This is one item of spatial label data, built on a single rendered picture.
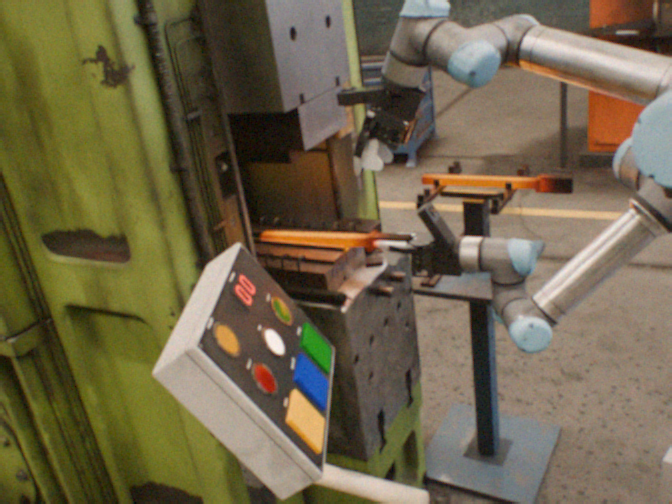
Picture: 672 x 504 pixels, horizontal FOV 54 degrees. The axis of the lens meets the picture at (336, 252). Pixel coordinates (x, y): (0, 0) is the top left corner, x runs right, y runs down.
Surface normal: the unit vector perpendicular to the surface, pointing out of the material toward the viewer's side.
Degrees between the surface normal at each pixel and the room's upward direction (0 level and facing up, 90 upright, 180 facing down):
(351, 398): 90
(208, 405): 90
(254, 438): 90
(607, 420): 0
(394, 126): 91
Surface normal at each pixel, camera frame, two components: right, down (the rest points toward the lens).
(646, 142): -0.79, 0.24
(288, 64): 0.88, 0.08
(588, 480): -0.14, -0.90
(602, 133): -0.43, 0.43
